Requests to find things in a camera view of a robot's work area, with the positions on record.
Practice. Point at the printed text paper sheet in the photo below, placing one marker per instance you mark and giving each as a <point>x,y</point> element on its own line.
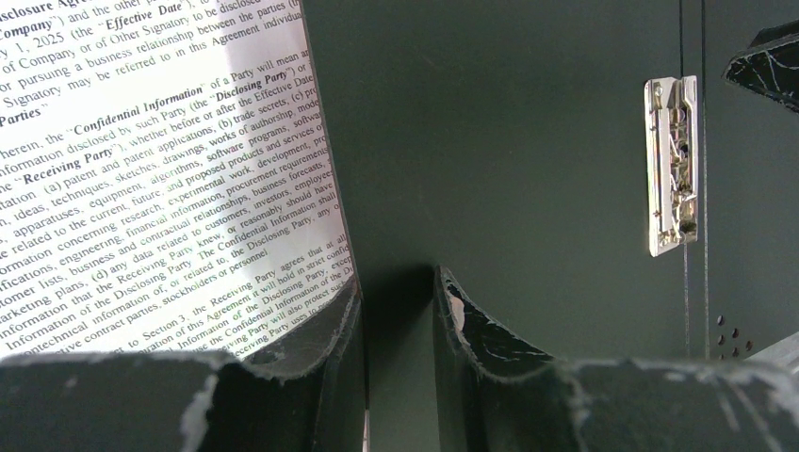
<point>166,181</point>

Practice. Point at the red folder black inside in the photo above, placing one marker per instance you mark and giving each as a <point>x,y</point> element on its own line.
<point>505,141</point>

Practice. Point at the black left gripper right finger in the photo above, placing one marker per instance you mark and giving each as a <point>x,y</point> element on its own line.
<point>497,392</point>

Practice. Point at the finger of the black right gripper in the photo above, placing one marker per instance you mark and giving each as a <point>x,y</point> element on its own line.
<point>769,66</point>

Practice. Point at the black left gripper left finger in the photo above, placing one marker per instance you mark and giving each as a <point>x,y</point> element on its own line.
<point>304,392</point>

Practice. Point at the silver folder clip mechanism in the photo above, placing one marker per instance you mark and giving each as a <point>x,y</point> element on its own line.
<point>670,114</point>

